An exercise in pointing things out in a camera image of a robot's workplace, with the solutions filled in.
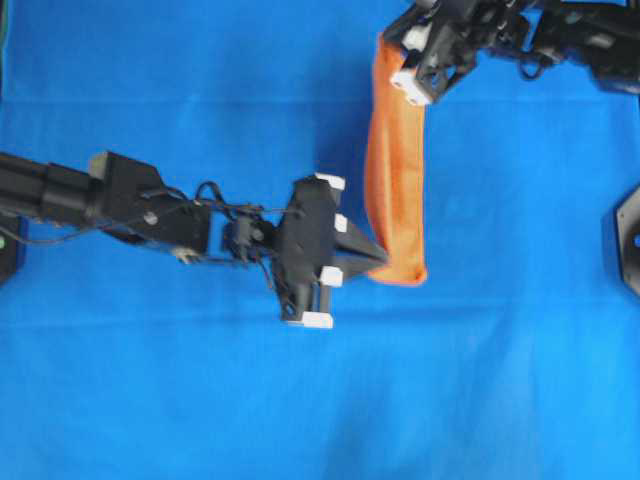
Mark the blue table cloth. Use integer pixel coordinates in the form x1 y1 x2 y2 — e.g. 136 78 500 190
1 1 639 479

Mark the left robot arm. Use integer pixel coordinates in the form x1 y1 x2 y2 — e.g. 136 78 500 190
1 152 389 329

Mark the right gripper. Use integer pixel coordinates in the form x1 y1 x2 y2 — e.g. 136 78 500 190
383 1 479 106

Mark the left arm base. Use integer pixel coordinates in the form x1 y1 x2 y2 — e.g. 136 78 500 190
0 212 28 286

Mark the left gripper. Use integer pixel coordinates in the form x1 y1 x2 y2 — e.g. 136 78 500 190
273 173 388 329

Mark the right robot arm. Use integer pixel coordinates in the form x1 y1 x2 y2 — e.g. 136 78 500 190
382 1 639 106

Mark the orange towel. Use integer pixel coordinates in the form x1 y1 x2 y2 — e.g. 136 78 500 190
364 36 428 287

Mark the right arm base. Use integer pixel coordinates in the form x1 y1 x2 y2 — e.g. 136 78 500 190
601 185 639 303

